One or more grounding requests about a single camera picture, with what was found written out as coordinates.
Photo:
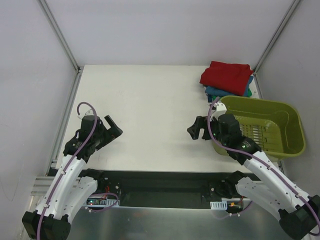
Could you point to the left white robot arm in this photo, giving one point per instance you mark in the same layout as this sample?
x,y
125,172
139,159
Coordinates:
x,y
73,187

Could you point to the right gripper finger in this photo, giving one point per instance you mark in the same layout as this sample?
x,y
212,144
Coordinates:
x,y
194,131
201,122

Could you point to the left aluminium frame post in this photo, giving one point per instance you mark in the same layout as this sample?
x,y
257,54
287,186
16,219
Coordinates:
x,y
59,34

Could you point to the white cable duct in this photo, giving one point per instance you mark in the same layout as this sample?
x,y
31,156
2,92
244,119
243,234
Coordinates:
x,y
219,205
100,203

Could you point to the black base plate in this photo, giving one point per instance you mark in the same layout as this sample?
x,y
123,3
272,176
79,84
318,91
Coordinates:
x,y
178,190

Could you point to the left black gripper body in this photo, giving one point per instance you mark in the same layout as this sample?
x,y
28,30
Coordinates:
x,y
106,133

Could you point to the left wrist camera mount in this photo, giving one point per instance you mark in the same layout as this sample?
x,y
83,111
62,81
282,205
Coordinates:
x,y
88,113

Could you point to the red t shirt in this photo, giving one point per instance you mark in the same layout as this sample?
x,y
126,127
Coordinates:
x,y
230,77

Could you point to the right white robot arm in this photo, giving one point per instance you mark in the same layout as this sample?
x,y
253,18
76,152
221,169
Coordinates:
x,y
297,212

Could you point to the right white cable duct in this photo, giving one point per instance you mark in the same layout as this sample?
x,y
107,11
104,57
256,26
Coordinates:
x,y
219,205

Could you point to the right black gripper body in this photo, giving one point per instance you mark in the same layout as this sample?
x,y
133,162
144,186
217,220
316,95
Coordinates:
x,y
207,130

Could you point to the left white cable duct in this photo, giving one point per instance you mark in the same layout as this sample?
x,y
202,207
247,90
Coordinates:
x,y
100,203

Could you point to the right aluminium frame post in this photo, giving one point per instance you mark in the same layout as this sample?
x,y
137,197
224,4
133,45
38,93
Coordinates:
x,y
276,35

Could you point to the olive green plastic basket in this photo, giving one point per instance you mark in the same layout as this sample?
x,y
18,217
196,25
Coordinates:
x,y
275,126

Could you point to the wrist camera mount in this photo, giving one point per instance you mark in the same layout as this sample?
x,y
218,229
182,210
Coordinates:
x,y
88,113
218,109

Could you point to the folded blue t shirt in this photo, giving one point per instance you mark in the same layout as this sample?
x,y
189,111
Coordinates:
x,y
209,90

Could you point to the aluminium frame post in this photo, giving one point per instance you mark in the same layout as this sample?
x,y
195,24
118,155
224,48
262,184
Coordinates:
x,y
59,34
276,35

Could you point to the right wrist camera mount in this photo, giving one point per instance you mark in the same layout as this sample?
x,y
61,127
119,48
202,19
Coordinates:
x,y
218,109

